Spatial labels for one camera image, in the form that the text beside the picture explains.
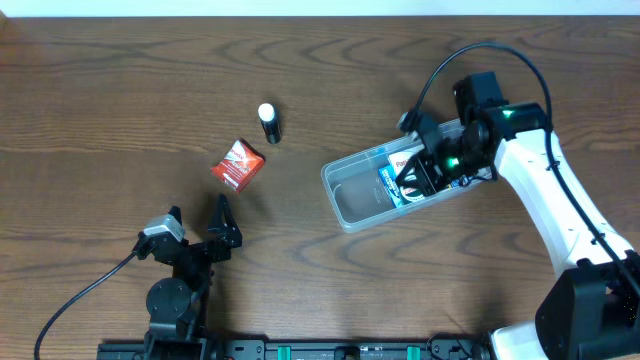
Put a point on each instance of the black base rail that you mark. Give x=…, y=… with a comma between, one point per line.
x=434, y=349

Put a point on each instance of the white Panadol box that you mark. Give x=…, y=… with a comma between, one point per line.
x=398, y=160

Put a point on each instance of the dark syrup bottle white cap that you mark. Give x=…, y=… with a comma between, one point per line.
x=270, y=123

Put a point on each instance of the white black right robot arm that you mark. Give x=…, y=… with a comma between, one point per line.
x=592, y=311

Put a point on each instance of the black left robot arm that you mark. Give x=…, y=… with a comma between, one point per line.
x=178, y=304

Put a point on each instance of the dark green ointment box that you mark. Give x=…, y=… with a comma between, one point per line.
x=412, y=192

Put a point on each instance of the clear plastic container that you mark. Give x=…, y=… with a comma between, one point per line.
x=357, y=195

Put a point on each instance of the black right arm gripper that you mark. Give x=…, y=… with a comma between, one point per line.
x=427, y=167

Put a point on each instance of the blue Cool Fever box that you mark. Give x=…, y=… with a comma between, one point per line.
x=388, y=177

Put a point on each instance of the red Panadol ActiFast box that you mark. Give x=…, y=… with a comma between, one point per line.
x=238, y=167

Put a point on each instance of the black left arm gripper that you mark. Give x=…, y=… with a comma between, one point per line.
x=201, y=248

